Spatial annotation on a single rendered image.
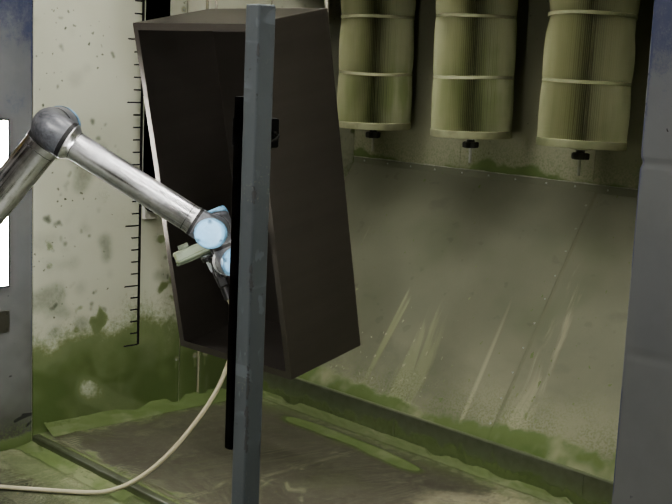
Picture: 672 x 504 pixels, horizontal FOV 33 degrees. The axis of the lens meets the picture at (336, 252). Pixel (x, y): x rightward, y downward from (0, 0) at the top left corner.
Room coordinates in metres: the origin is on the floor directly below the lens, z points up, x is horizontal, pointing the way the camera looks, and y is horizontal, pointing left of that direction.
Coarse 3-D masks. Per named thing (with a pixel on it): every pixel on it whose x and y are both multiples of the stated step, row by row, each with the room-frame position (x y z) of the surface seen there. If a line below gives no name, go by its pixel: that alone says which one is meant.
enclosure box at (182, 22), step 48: (144, 48) 4.07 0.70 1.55; (192, 48) 4.22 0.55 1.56; (240, 48) 4.20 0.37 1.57; (288, 48) 3.74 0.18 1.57; (144, 96) 4.07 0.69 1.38; (192, 96) 4.23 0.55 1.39; (288, 96) 3.75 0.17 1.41; (192, 144) 4.23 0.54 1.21; (288, 144) 3.75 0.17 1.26; (336, 144) 3.92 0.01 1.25; (192, 192) 4.23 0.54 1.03; (288, 192) 3.76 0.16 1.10; (336, 192) 3.93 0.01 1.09; (192, 240) 4.24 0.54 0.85; (288, 240) 3.77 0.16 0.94; (336, 240) 3.93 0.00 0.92; (192, 288) 4.24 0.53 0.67; (288, 288) 3.77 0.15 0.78; (336, 288) 3.94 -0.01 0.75; (192, 336) 4.25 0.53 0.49; (288, 336) 3.78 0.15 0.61; (336, 336) 3.95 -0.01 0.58
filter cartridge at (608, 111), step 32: (576, 0) 4.18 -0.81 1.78; (608, 0) 4.15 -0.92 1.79; (576, 32) 4.18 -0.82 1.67; (608, 32) 4.16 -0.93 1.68; (544, 64) 4.29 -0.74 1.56; (576, 64) 4.16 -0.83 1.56; (608, 64) 4.15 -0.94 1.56; (544, 96) 4.26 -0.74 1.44; (576, 96) 4.16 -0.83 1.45; (608, 96) 4.16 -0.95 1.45; (544, 128) 4.24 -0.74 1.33; (576, 128) 4.17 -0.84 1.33; (608, 128) 4.15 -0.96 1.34
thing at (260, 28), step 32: (256, 32) 2.59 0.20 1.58; (256, 64) 2.59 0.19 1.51; (256, 96) 2.59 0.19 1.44; (256, 128) 2.59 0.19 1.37; (256, 160) 2.59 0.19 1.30; (256, 192) 2.59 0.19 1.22; (256, 224) 2.59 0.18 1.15; (256, 256) 2.59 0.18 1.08; (256, 288) 2.60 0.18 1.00; (256, 320) 2.60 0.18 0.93; (256, 352) 2.60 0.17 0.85; (256, 384) 2.60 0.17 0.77; (256, 416) 2.60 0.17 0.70; (256, 448) 2.61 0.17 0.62; (256, 480) 2.61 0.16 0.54
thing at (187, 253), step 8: (184, 248) 3.77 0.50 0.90; (192, 248) 3.76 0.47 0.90; (200, 248) 3.76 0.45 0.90; (176, 256) 3.74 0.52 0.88; (184, 256) 3.74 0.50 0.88; (192, 256) 3.75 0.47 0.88; (200, 256) 3.76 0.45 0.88; (176, 264) 3.77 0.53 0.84; (216, 280) 3.78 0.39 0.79; (224, 280) 3.78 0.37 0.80; (224, 288) 3.78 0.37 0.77; (224, 296) 3.78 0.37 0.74
